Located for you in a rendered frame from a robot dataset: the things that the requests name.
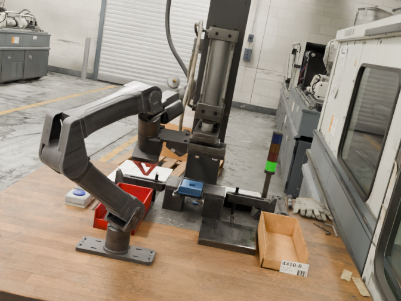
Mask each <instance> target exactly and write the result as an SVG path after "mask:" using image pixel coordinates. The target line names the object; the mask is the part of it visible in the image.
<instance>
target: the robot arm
mask: <svg viewBox="0 0 401 301"><path fill-rule="evenodd" d="M183 112H184V106H183V103H182V102H181V100H180V97H179V94H178V93H176V92H173V91H170V90H166V91H164V92H162V90H161V89H160V88H159V87H158V86H155V85H152V84H148V83H145V82H141V81H133V82H130V83H128V84H125V85H123V88H121V89H119V90H118V91H117V92H115V93H113V94H111V95H109V96H107V97H104V98H102V99H99V100H96V101H94V102H92V103H89V104H87V105H84V106H81V107H77V108H73V109H68V110H66V111H63V112H62V111H59V110H57V109H52V110H49V111H48V112H47V113H46V115H45V119H44V126H43V129H42V135H41V141H40V145H39V151H38V156H39V159H40V161H41V162H42V163H43V164H45V165H47V166H49V168H51V169H52V170H54V171H55V172H56V173H58V174H62V175H64V176H65V177H67V178H68V179H69V180H71V181H73V182H74V183H76V184H77V185H78V186H80V187H81V188H82V189H83V190H85V191H86V192H88V193H89V194H90V195H92V196H93V197H94V198H95V199H97V200H98V201H100V202H101V203H102V204H104V206H105V207H106V210H108V212H107V213H106V215H105V217H104V220H105V221H107V222H109V223H108V224H107V232H106V240H105V239H99V238H93V237H90V236H83V237H82V239H81V240H80V241H79V242H78V243H77V245H76V248H75V250H76V251H80V252H83V253H88V254H94V255H98V256H103V257H109V258H112V259H118V260H123V261H127V262H133V263H138V264H141V265H147V266H150V265H151V264H152V262H153V259H154V257H155V254H156V251H155V250H152V249H149V248H143V247H137V246H134V245H130V244H129V242H130V237H131V231H132V230H134V229H136V228H137V225H138V224H139V222H140V221H141V220H142V218H143V217H144V214H145V210H146V208H145V205H144V204H143V203H142V202H141V201H140V200H139V199H138V198H137V197H135V196H133V195H131V194H129V193H127V192H125V191H124V190H123V189H121V188H120V187H119V186H118V185H116V184H115V183H114V182H113V181H111V180H110V179H109V178H108V177H107V176H105V175H104V174H103V173H102V172H101V171H100V170H99V169H97V168H96V167H95V166H94V164H93V163H92V162H91V161H90V157H89V156H88V155H87V150H86V146H85V140H84V139H86V138H87V137H88V136H89V135H90V134H92V133H94V132H95V131H97V130H99V129H101V128H103V127H106V126H108V125H110V124H112V123H114V122H116V121H119V120H121V119H124V118H126V117H129V116H133V115H137V114H138V131H137V142H136V144H135V148H134V150H133V153H132V161H133V163H134V164H135V165H136V166H137V167H138V168H139V169H140V171H141V172H142V174H143V175H144V176H148V175H149V174H150V173H151V172H152V170H153V169H154V168H155V167H156V166H157V165H158V162H159V157H160V154H161V151H162V148H163V142H166V145H165V146H166V147H167V148H168V149H169V150H170V151H172V152H173V153H175V154H176V155H177V156H179V157H181V156H183V155H185V154H186V153H187V152H188V148H189V140H190V133H187V132H183V131H177V130H170V129H166V128H165V126H164V125H161V124H167V123H169V122H170V121H172V120H173V119H175V118H177V117H178V116H180V115H182V114H183ZM60 120H61V122H60ZM61 123H62V126H61ZM141 163H144V164H145V166H146V167H149V169H148V171H145V170H144V168H143V166H142V164H141Z"/></svg>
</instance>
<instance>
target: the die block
mask: <svg viewBox="0 0 401 301"><path fill-rule="evenodd" d="M174 191H176V190H174V189H168V188H165V192H164V200H163V204H162V208H163V209H167V210H172V211H178V212H181V209H182V207H183V204H184V200H185V196H188V197H192V198H197V197H196V196H192V195H186V194H183V193H181V195H180V198H176V199H173V197H172V195H173V193H174ZM203 196H204V202H203V208H202V214H201V216H202V217H208V218H212V219H217V220H220V218H221V212H222V209H223V203H224V199H220V198H214V197H210V196H205V195H203Z"/></svg>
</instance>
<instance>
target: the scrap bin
mask: <svg viewBox="0 0 401 301"><path fill-rule="evenodd" d="M117 185H118V186H119V187H120V188H121V189H123V190H124V191H125V192H127V193H129V194H131V195H133V196H135V197H137V198H138V199H139V200H140V201H141V202H142V203H143V204H144V205H145V208H146V210H145V214H146V213H147V211H148V209H149V207H150V205H151V201H152V194H153V189H151V188H145V187H141V186H136V185H130V184H126V183H121V182H118V184H117ZM107 212H108V210H106V207H105V206H104V204H102V203H99V205H98V206H97V207H96V208H95V213H94V223H93V228H97V229H102V230H107V224H108V223H109V222H107V221H105V220H104V217H105V215H106V213H107ZM145 214H144V216H145ZM143 218H144V217H143ZM141 221H142V220H141ZM141 221H140V222H139V224H138V225H137V228H138V227H139V225H140V223H141ZM137 228H136V229H134V230H132V231H131V235H132V236H134V234H135V232H136V230H137Z"/></svg>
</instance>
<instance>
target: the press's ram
mask: <svg viewBox="0 0 401 301"><path fill-rule="evenodd" d="M220 126H221V123H220V125H218V124H217V122H215V121H210V120H206V119H200V120H199V122H198V124H197V126H196V127H195V129H194V131H193V133H192V134H191V136H190V140H189V148H188V152H187V154H189V155H193V156H195V158H198V159H199V157H203V158H205V157H207V158H212V160H214V161H217V160H218V159H219V160H223V161H224V157H225V154H226V147H227V143H221V142H220V139H218V134H219V131H220Z"/></svg>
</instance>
